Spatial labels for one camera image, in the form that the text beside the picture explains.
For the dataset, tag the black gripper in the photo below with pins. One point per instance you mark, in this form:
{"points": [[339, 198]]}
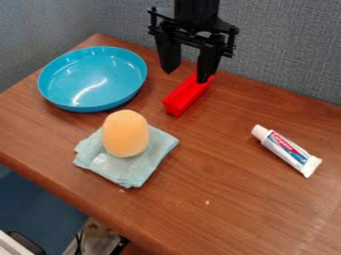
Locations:
{"points": [[191, 23]]}

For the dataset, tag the white toothpaste tube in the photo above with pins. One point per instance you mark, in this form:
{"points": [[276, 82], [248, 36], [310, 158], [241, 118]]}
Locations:
{"points": [[292, 153]]}

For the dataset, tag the blue plate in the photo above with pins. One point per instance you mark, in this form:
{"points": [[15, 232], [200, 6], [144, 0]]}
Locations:
{"points": [[93, 79]]}

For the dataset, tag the red plastic block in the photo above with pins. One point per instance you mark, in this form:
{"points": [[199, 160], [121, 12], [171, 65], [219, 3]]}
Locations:
{"points": [[185, 95]]}

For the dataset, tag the orange egg-shaped sponge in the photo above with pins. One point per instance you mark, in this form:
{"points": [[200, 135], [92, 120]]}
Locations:
{"points": [[126, 133]]}

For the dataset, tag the light blue folded cloth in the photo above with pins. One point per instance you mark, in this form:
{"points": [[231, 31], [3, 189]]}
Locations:
{"points": [[132, 171]]}

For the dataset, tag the beige object under table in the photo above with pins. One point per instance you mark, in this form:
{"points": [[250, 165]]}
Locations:
{"points": [[100, 238]]}

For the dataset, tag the white object bottom left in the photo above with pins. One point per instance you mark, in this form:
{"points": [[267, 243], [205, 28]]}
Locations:
{"points": [[10, 247]]}

